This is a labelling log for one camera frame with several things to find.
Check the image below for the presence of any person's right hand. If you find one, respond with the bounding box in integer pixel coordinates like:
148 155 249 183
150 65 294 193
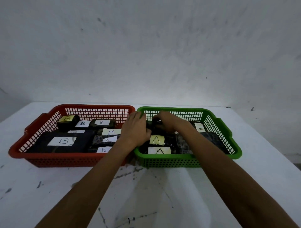
152 111 189 133

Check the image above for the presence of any person's left hand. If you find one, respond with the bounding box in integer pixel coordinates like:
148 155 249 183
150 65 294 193
120 111 152 149

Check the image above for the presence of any black packet labelled A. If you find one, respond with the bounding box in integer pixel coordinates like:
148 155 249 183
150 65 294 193
139 134 177 148
139 145 176 155

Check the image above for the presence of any green plastic mesh basket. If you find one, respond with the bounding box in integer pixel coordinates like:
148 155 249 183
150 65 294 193
133 106 243 168

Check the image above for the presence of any small black box yellow label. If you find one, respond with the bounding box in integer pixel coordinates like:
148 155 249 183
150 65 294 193
56 114 81 131

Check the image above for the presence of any red plastic mesh basket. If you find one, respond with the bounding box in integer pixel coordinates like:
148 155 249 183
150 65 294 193
8 104 136 168

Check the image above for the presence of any large black packet labelled B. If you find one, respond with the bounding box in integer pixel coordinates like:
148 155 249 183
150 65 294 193
26 130 96 153

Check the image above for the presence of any person's right forearm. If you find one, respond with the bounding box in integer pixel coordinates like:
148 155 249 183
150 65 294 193
175 121 299 228

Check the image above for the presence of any person's left forearm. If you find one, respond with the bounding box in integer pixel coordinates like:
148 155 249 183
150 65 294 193
35 138 135 228

